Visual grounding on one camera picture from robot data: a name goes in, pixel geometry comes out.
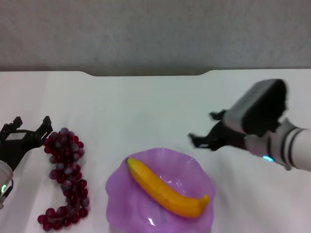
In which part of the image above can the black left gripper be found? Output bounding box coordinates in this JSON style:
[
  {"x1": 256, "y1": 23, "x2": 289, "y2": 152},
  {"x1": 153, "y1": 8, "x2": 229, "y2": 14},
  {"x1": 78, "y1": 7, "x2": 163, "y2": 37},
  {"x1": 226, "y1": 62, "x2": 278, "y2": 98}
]
[{"x1": 0, "y1": 116, "x2": 54, "y2": 171}]

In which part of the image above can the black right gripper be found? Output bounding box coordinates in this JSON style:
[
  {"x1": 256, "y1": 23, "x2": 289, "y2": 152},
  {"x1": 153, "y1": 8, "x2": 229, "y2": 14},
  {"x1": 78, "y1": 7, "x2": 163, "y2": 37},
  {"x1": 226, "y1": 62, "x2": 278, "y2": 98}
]
[{"x1": 188, "y1": 109, "x2": 246, "y2": 151}]

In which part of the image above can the red grape bunch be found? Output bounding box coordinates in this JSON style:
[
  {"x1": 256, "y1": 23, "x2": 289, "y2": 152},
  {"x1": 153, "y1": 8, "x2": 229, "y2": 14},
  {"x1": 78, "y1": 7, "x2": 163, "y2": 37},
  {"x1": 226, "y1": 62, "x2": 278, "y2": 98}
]
[{"x1": 37, "y1": 127, "x2": 90, "y2": 231}]

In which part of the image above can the yellow banana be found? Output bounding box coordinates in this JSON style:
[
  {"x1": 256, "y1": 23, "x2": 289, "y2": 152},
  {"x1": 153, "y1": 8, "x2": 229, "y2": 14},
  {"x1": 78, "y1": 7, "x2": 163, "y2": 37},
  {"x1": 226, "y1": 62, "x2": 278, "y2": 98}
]
[{"x1": 125, "y1": 157, "x2": 210, "y2": 218}]

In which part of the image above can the purple wavy plate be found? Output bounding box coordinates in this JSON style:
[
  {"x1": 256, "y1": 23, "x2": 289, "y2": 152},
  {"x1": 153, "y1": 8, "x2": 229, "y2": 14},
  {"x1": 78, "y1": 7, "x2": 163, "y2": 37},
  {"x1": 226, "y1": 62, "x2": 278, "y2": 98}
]
[{"x1": 105, "y1": 147, "x2": 216, "y2": 233}]

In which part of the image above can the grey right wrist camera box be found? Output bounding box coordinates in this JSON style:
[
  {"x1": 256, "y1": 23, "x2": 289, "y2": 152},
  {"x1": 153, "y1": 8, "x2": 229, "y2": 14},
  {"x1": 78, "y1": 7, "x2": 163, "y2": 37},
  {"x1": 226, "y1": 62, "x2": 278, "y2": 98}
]
[{"x1": 224, "y1": 78, "x2": 290, "y2": 137}]

